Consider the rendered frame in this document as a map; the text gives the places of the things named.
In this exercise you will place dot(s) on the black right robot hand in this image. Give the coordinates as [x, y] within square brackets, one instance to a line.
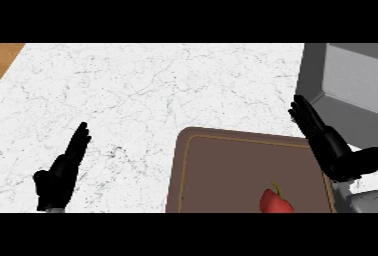
[327, 146]

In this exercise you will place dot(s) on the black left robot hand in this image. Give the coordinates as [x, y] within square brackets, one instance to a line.
[60, 180]

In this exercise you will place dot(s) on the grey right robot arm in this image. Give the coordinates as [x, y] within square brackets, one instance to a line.
[355, 198]

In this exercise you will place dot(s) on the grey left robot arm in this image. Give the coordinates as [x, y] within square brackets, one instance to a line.
[55, 210]

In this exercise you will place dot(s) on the grey box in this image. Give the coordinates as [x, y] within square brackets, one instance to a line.
[345, 86]

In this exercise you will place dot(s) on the brown tray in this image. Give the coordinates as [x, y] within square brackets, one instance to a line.
[242, 170]

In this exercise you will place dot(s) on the red bell pepper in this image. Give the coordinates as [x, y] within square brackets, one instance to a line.
[275, 201]

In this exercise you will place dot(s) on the brown wooden surface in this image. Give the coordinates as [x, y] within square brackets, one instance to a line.
[10, 55]

